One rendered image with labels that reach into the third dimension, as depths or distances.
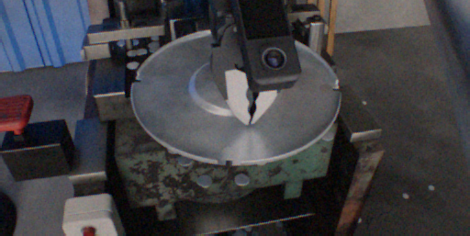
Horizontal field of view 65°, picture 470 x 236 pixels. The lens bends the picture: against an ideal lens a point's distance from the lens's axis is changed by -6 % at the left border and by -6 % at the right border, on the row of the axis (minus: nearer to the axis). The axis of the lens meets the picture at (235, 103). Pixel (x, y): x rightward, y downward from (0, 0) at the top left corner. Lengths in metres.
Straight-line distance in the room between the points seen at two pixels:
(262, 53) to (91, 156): 0.42
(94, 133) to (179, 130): 0.27
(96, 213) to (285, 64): 0.39
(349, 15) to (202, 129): 1.94
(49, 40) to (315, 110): 1.73
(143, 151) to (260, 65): 0.37
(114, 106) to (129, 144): 0.08
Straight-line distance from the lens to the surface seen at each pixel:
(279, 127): 0.49
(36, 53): 2.19
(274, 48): 0.34
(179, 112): 0.51
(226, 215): 0.97
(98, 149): 0.69
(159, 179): 0.71
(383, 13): 2.47
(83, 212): 0.63
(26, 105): 0.63
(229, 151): 0.46
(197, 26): 0.70
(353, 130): 0.71
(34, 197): 1.56
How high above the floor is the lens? 1.11
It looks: 39 degrees down
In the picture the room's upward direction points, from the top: straight up
